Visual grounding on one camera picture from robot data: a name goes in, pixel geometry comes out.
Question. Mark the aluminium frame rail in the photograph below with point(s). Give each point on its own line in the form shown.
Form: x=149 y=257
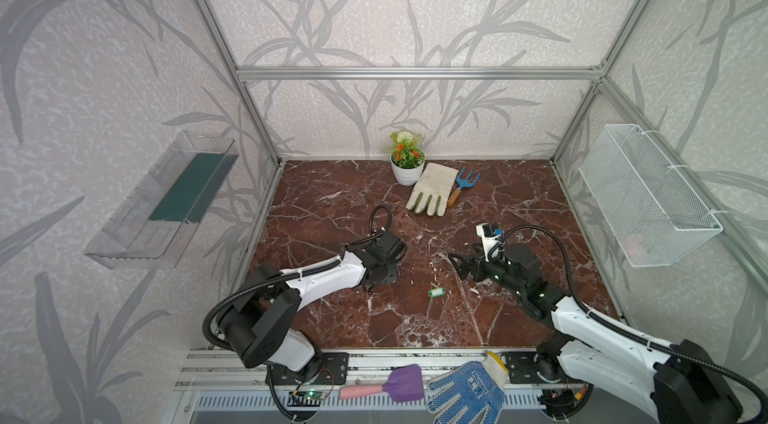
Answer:
x=249 y=73

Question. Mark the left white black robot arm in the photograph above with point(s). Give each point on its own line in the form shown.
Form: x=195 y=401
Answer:
x=256 y=321

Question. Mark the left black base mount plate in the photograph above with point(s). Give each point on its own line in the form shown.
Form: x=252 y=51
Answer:
x=328 y=368

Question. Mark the purple scoop pink handle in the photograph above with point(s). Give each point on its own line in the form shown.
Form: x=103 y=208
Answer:
x=404 y=384

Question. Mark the blue hand rake wooden handle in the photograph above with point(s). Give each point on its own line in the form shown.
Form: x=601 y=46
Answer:
x=465 y=179

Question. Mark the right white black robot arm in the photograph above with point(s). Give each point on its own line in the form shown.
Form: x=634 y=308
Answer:
x=593 y=348

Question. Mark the clear plastic wall shelf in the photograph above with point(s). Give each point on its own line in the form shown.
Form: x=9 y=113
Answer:
x=156 y=223

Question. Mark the white wire mesh basket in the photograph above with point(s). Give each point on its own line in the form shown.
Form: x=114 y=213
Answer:
x=655 y=214

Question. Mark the green key tag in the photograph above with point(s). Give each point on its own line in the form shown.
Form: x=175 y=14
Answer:
x=436 y=292

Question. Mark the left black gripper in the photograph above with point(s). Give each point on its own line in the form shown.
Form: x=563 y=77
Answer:
x=395 y=253

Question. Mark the blue dotted work glove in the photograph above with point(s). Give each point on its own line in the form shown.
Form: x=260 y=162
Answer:
x=472 y=391

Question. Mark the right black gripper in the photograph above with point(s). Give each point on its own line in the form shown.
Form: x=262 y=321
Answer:
x=477 y=266

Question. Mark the white pot with plant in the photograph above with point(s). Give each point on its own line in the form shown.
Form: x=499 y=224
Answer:
x=406 y=157

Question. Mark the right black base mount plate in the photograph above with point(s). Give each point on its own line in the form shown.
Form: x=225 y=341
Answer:
x=524 y=368

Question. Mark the cream gardening glove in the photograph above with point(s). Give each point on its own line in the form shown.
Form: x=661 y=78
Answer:
x=430 y=194

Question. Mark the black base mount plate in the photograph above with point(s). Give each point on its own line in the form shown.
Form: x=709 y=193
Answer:
x=524 y=368
x=328 y=368

